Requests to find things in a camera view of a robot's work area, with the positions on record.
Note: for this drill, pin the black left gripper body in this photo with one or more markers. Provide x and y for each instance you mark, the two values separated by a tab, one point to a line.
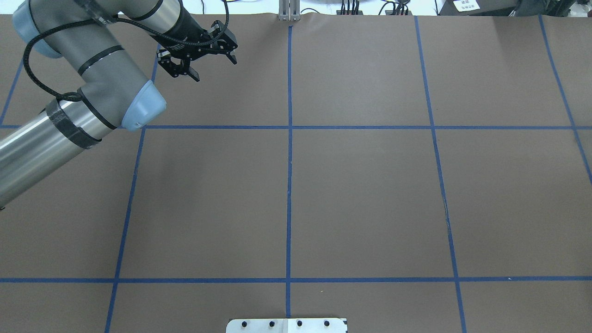
188	28

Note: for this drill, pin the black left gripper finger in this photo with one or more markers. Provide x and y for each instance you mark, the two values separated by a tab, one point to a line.
178	62
222	42

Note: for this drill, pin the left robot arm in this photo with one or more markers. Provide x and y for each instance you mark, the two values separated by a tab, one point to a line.
114	93

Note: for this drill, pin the black power strip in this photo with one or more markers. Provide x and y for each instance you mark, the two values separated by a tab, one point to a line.
349	7

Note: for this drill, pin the aluminium frame post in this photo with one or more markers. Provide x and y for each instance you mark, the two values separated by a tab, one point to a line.
289	10

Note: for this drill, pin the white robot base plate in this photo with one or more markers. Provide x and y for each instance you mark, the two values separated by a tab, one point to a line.
288	325

